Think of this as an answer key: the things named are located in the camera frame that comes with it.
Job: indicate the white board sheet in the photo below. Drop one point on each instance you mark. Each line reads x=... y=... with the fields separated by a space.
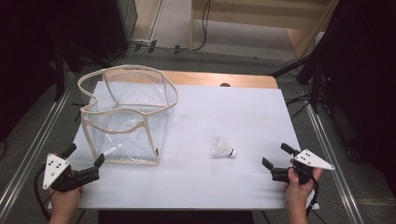
x=199 y=186

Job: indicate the dark cabinet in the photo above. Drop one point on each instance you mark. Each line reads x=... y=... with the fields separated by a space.
x=124 y=18

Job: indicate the person's left hand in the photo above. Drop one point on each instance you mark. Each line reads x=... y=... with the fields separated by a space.
x=65 y=200

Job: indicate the aluminium floor rail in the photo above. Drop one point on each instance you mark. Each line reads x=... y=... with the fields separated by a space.
x=34 y=146
x=330 y=155

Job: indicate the white shuttlecock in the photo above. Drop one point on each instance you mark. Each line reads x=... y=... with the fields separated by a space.
x=222 y=150

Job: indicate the transparent bag with beige trim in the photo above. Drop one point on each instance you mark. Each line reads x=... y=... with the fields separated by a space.
x=124 y=130

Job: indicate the black curtain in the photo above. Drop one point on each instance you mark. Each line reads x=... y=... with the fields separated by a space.
x=367 y=77
x=25 y=46

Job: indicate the light wooden furniture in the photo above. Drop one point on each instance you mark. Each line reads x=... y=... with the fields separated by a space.
x=264 y=18

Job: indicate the white power strip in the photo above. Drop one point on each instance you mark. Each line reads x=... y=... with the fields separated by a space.
x=141 y=41

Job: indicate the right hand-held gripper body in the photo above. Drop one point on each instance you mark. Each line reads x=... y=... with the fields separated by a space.
x=311 y=160

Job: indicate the black metal stand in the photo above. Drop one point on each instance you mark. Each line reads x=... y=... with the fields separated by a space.
x=315 y=81
x=59 y=74

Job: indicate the dark cloth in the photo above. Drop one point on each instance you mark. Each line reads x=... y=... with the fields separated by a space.
x=174 y=217

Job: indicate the person's right hand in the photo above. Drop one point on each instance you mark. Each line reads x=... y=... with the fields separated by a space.
x=297 y=194

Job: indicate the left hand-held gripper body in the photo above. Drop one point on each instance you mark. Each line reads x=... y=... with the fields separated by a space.
x=79 y=179

